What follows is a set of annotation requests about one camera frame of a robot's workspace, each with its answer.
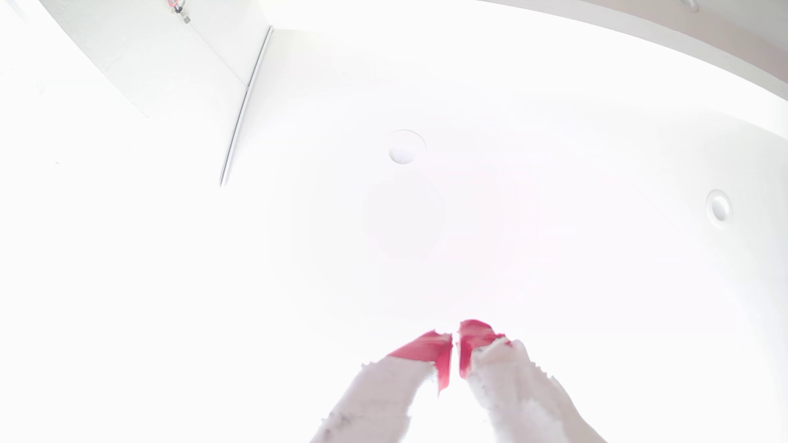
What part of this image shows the round recessed ceiling light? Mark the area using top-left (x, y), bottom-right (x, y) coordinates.
top-left (706, 189), bottom-right (733, 230)
top-left (387, 129), bottom-right (427, 166)

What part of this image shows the grey ceiling trim strip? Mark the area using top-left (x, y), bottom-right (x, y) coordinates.
top-left (219, 26), bottom-right (274, 187)

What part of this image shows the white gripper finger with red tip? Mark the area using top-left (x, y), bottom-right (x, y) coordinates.
top-left (458, 319), bottom-right (608, 443)
top-left (311, 330), bottom-right (454, 443)

